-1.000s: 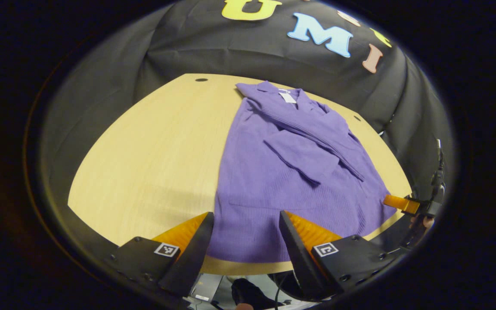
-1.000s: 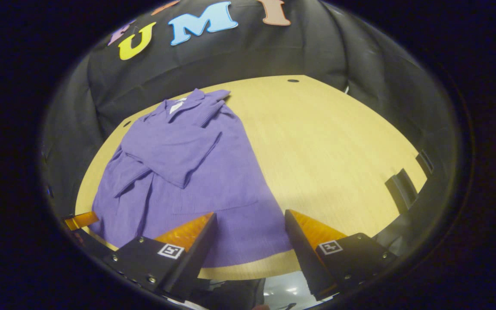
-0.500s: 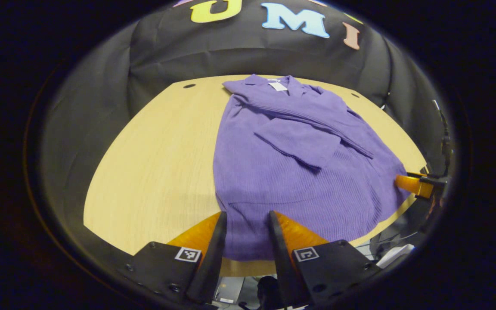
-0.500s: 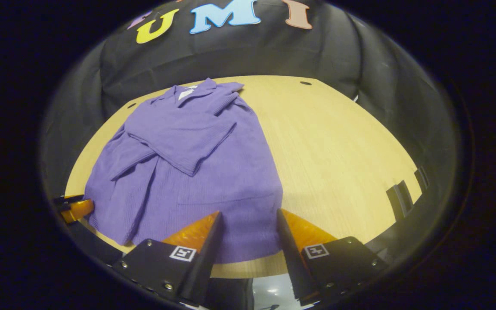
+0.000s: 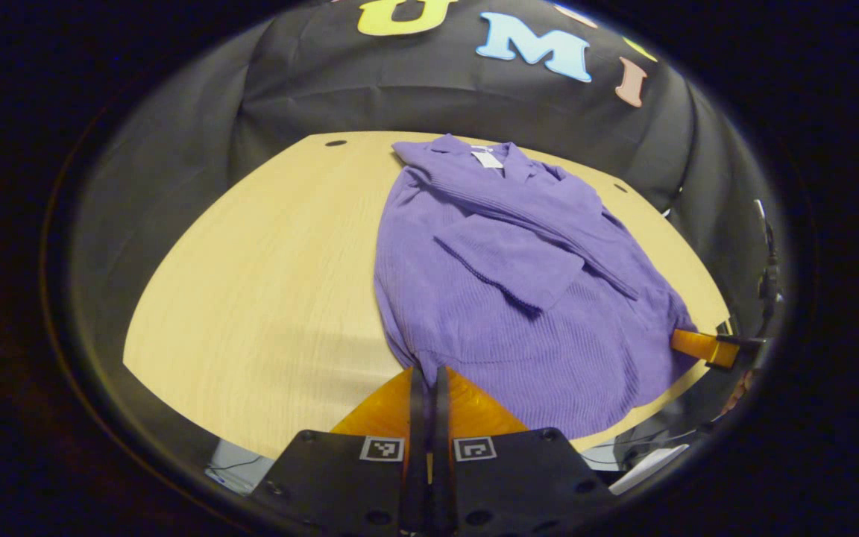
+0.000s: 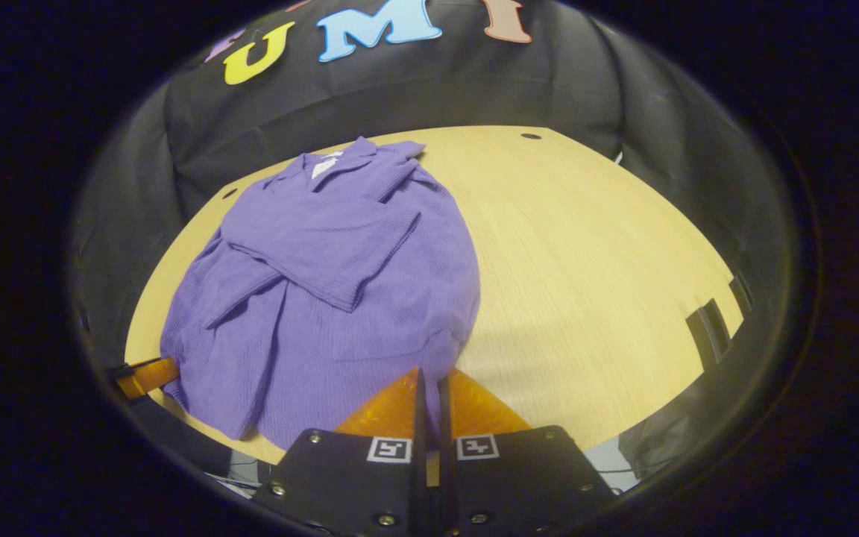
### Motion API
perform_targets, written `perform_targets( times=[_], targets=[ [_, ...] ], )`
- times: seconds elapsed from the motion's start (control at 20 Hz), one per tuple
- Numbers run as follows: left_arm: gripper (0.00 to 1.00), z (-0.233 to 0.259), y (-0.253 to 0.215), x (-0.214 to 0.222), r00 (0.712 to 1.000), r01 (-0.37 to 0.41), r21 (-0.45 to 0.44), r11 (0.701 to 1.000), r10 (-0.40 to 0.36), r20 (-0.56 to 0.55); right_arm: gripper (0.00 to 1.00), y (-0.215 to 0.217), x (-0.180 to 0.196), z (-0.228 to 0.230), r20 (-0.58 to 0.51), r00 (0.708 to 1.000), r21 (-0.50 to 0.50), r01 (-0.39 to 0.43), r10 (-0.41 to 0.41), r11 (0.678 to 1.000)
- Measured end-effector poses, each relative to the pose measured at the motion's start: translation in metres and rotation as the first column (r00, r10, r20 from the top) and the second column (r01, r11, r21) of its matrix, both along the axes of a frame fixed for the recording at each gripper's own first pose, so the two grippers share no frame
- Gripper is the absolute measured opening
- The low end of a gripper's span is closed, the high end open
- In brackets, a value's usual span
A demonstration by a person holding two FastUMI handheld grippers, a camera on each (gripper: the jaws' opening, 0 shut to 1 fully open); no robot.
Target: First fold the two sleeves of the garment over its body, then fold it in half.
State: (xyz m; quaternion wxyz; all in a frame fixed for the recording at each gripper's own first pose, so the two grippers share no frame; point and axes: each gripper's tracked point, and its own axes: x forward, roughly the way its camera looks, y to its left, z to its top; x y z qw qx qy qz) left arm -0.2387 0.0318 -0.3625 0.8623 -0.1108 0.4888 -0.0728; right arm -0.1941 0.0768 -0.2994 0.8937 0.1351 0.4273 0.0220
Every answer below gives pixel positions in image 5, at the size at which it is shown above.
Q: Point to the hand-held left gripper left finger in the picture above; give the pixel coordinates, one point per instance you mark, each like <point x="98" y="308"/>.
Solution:
<point x="416" y="485"/>

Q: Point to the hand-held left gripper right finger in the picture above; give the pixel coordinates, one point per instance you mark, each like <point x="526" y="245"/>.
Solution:
<point x="441" y="485"/>

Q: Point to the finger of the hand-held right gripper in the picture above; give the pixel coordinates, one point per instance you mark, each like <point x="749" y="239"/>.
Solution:
<point x="698" y="344"/>

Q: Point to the purple knit garment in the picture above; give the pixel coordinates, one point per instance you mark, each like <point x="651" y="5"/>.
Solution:
<point x="504" y="313"/>

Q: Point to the white flat object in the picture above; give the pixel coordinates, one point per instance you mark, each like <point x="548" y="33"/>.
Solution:
<point x="646" y="468"/>

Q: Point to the light grey object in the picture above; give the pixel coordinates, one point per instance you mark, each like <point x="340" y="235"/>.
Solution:
<point x="239" y="466"/>

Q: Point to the black backdrop cloth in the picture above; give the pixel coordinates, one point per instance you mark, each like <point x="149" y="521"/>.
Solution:
<point x="370" y="89"/>

